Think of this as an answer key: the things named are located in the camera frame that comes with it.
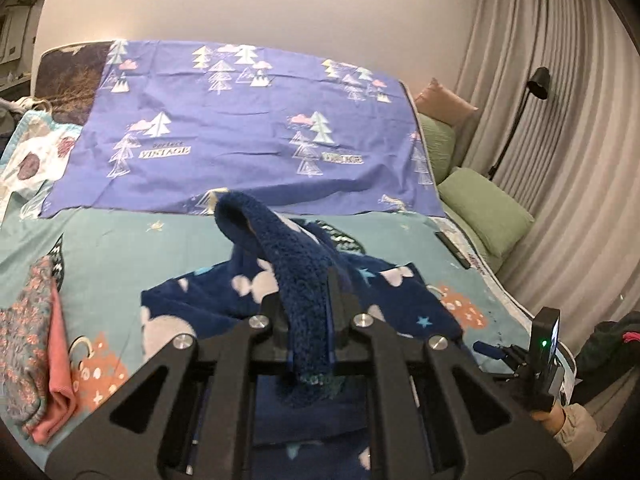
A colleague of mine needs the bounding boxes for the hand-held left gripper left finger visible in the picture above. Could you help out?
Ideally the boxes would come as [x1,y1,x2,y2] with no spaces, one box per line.
[46,294,295,480]

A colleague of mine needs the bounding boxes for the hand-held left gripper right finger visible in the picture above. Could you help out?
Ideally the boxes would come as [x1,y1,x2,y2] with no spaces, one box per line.
[325,266,573,480]

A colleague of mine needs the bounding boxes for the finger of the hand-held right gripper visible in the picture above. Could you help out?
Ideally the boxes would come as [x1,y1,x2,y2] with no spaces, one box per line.
[472,341,526,377]

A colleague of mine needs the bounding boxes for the navy fleece star-print garment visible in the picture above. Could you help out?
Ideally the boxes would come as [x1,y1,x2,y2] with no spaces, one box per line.
[140,190,463,451]

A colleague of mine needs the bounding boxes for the person's right hand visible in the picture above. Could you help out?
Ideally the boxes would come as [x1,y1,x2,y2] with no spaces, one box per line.
[530,404,567,435]

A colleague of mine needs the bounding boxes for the person's dark clothing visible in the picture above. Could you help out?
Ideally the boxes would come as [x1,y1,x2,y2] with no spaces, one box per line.
[570,310,640,413]

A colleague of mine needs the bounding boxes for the black remote control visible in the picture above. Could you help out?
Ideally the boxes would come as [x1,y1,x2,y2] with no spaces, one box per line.
[434,230,472,269]

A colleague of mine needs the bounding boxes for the green pillow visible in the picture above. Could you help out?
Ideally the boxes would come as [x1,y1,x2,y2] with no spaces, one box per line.
[437,167,536,257]
[417,113,458,184]

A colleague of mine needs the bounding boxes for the teal printed bedsheet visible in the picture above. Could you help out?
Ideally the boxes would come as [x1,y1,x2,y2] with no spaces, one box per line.
[0,205,538,480]

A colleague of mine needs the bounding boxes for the purple tree-print sheet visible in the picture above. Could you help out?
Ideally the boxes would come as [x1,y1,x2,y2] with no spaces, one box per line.
[39,39,446,219]

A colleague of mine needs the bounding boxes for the grey pleated curtain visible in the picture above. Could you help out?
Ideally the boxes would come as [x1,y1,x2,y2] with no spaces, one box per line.
[452,0,640,318]

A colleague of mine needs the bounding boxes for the black floor lamp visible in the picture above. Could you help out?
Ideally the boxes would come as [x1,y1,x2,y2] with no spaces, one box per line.
[487,66,552,182]

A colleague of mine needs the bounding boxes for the tan pillow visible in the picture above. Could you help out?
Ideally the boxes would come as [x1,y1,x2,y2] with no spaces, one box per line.
[414,78,480,129]

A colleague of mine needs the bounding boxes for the floral cloth with pink lining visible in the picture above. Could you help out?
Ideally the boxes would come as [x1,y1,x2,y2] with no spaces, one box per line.
[0,255,80,447]

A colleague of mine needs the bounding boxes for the white quilt with round prints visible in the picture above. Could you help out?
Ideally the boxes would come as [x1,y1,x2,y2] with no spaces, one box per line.
[0,109,85,221]

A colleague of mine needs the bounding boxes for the brown printed mattress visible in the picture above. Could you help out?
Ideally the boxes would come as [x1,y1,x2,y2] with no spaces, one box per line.
[31,41,115,127]

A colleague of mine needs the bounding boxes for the white shelf unit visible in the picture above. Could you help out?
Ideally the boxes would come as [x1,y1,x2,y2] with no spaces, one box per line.
[0,2,40,92]

